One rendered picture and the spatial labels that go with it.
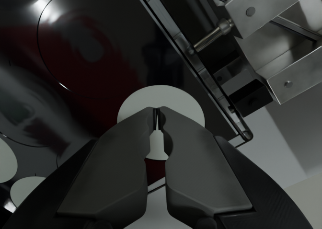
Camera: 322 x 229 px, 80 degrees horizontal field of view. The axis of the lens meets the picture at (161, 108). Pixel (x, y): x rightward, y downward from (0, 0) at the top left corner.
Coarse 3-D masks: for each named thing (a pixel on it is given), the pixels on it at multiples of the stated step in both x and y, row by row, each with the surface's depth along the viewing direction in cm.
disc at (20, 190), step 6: (18, 180) 27; (24, 180) 27; (30, 180) 27; (36, 180) 27; (42, 180) 27; (12, 186) 27; (18, 186) 27; (24, 186) 27; (30, 186) 27; (36, 186) 27; (12, 192) 28; (18, 192) 28; (24, 192) 28; (30, 192) 28; (12, 198) 29; (18, 198) 29; (24, 198) 28; (18, 204) 29
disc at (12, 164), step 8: (0, 144) 24; (0, 152) 25; (8, 152) 25; (0, 160) 25; (8, 160) 25; (16, 160) 25; (0, 168) 26; (8, 168) 26; (16, 168) 26; (0, 176) 27; (8, 176) 26
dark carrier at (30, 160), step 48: (0, 0) 17; (48, 0) 17; (96, 0) 17; (0, 48) 19; (48, 48) 19; (96, 48) 19; (144, 48) 18; (0, 96) 21; (48, 96) 21; (96, 96) 21; (192, 96) 20; (48, 144) 24; (0, 192) 28
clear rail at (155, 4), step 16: (144, 0) 17; (160, 0) 16; (160, 16) 17; (176, 32) 17; (192, 48) 18; (192, 64) 19; (208, 80) 19; (224, 96) 20; (224, 112) 21; (240, 128) 22
